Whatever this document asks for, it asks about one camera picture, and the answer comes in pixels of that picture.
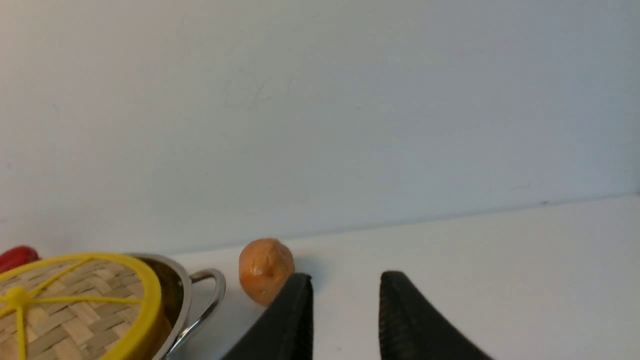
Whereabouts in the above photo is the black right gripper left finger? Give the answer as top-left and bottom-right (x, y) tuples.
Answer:
(223, 272), (314, 360)

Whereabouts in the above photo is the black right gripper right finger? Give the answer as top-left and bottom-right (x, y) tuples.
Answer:
(378, 270), (491, 360)

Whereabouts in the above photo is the bamboo steamer yellow rim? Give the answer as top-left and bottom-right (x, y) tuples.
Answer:
(128, 311), (172, 360)

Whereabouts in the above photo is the woven bamboo steamer lid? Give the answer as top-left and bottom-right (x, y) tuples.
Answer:
(0, 252), (162, 360)

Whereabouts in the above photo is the stainless steel pot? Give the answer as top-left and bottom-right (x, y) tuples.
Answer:
(128, 252), (227, 360)

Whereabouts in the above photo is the brown potato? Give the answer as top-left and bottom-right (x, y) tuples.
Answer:
(238, 238), (295, 307)

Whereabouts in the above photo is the red bell pepper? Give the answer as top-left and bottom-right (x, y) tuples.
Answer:
(0, 245), (41, 274)

